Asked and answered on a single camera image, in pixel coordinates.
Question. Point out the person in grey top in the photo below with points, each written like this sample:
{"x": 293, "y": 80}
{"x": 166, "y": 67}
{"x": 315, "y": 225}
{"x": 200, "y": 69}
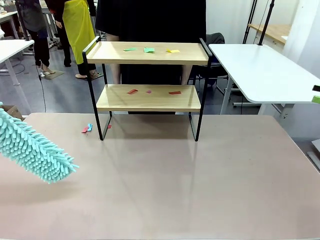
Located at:
{"x": 32, "y": 15}

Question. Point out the blue paper scrap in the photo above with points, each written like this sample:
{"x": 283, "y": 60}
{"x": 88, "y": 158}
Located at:
{"x": 89, "y": 126}

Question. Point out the white background desk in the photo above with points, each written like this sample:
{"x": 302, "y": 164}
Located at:
{"x": 6, "y": 17}

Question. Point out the person's right forearm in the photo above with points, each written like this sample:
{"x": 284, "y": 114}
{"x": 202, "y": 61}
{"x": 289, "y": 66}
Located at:
{"x": 115, "y": 75}

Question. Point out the two-tier wooden shelf black frame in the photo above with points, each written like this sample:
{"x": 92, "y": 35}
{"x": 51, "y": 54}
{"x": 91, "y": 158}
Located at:
{"x": 147, "y": 100}

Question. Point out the teal chenille duster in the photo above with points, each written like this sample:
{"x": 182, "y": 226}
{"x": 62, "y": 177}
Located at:
{"x": 32, "y": 150}

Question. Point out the yellow paper scrap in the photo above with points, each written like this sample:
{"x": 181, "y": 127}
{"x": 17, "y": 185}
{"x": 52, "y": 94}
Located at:
{"x": 173, "y": 51}

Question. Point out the small white desk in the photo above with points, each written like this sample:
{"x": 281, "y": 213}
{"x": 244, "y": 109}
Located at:
{"x": 12, "y": 47}

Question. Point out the black stand pole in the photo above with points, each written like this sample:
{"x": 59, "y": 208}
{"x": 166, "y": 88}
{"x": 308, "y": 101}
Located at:
{"x": 266, "y": 22}

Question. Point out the long red paper scrap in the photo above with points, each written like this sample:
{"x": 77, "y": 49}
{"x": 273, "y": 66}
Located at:
{"x": 85, "y": 130}

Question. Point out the wooden counter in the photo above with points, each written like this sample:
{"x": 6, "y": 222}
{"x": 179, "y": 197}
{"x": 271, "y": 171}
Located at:
{"x": 272, "y": 31}

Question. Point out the green paper scrap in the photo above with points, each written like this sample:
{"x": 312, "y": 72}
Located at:
{"x": 149, "y": 50}
{"x": 130, "y": 49}

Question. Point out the black chair with jacket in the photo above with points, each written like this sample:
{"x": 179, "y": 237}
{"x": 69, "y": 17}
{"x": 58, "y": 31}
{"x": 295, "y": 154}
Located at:
{"x": 217, "y": 40}

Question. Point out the person with yellow apron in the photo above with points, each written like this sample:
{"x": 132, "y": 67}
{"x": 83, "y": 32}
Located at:
{"x": 75, "y": 22}

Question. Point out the grey metal base frame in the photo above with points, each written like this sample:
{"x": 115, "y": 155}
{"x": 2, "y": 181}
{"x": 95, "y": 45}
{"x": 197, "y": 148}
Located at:
{"x": 315, "y": 145}

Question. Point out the large white side table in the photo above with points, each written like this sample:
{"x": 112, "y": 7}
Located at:
{"x": 262, "y": 72}

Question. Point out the thick black pole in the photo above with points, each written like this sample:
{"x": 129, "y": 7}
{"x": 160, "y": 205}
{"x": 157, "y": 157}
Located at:
{"x": 22, "y": 22}

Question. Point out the person in black clothes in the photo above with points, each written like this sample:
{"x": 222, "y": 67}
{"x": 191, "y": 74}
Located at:
{"x": 150, "y": 20}

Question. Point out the grey floor mat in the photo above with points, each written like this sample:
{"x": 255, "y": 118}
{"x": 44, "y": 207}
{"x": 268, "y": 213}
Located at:
{"x": 56, "y": 74}

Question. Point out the black tripod stand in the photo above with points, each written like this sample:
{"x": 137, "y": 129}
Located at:
{"x": 250, "y": 22}

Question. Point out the cardboard box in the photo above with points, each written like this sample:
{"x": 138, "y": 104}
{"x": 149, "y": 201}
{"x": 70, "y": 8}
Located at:
{"x": 13, "y": 110}

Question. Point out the person's left forearm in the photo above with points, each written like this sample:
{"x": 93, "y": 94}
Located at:
{"x": 187, "y": 75}

